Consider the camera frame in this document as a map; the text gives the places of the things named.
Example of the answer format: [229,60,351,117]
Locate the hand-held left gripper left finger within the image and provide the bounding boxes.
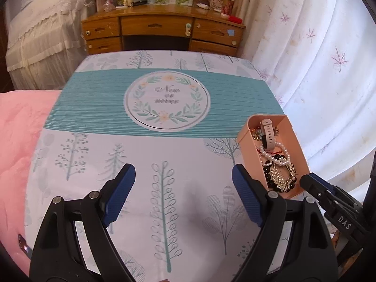
[29,163,137,282]

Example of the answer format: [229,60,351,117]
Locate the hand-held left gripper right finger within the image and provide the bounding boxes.
[231,164,338,282]

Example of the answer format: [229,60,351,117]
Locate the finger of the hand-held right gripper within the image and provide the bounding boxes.
[310,173,357,204]
[299,174,343,212]

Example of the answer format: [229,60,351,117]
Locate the metal leaf brooch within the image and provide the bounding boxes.
[270,163,298,194]

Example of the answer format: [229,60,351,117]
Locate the white pearl bracelet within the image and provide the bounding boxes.
[260,141,292,166]

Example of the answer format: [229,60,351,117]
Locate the pink jewelry box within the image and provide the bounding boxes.
[237,114,311,199]

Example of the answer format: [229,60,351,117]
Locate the grey smart watch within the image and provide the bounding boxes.
[260,119,277,151]

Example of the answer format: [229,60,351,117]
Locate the white leaf-print curtain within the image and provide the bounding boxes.
[235,0,376,188]

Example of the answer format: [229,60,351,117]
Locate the tree-print tablecloth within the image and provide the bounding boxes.
[25,50,324,282]

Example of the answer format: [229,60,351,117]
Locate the pink blanket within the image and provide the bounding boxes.
[0,90,62,277]

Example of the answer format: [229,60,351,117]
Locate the wooden desk with drawers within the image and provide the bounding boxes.
[81,3,247,58]

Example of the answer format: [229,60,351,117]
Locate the white lace bed cover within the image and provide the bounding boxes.
[4,0,97,90]

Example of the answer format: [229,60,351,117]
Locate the black bead bracelet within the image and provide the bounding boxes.
[263,150,297,193]

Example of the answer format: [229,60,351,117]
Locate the red string bead bracelet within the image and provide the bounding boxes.
[256,148,284,156]

